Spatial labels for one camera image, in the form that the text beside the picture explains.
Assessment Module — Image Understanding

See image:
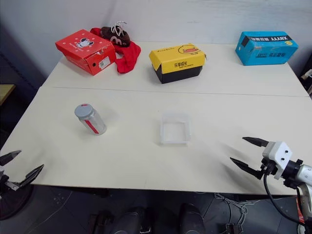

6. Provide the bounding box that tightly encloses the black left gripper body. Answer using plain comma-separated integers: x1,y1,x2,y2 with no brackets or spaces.
0,174,21,196

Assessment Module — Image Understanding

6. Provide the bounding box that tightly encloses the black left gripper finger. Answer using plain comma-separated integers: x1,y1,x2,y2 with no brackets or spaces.
0,150,22,166
18,164,45,188

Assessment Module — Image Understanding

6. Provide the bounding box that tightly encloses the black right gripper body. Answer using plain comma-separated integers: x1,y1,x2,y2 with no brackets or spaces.
259,157,279,176

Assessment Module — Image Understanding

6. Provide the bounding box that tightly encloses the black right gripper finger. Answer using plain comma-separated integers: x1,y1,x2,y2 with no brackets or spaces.
230,157,264,180
242,136,269,148

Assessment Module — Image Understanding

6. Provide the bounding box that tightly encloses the grey plastic tube cap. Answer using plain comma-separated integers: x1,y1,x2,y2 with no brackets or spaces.
74,104,95,122

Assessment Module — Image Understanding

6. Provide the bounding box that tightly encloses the clear square plastic container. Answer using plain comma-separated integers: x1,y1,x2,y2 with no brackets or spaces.
157,111,192,146

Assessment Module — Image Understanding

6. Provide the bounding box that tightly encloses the black binder clip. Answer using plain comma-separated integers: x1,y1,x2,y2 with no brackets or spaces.
225,222,244,234

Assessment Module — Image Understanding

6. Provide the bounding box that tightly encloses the wooden desk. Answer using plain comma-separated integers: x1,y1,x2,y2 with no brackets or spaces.
0,83,16,106

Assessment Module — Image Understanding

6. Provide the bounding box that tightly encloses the silver red can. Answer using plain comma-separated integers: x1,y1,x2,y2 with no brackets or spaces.
77,109,108,136

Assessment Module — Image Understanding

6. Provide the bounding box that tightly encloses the blue cardboard box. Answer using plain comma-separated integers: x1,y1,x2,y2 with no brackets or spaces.
235,31,299,66

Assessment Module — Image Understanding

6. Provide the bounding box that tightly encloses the yellow and black box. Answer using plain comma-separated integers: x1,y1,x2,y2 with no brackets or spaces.
149,43,208,84

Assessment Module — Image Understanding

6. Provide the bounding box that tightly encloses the red shoe box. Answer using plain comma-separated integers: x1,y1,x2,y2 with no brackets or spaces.
55,29,117,77

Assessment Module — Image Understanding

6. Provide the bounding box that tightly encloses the red cloth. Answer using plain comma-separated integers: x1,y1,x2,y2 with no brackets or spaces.
90,27,142,74

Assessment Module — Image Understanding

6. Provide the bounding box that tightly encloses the brown plush pouch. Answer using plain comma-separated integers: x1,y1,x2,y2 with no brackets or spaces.
100,20,133,48

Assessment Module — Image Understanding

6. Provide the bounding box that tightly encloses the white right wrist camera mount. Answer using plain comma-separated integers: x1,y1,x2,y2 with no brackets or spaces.
262,140,293,180

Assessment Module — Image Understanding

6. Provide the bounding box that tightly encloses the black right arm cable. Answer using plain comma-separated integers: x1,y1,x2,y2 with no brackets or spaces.
262,168,305,224

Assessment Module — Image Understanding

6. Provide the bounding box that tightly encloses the white floor cable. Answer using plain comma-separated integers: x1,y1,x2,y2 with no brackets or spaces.
214,193,259,225

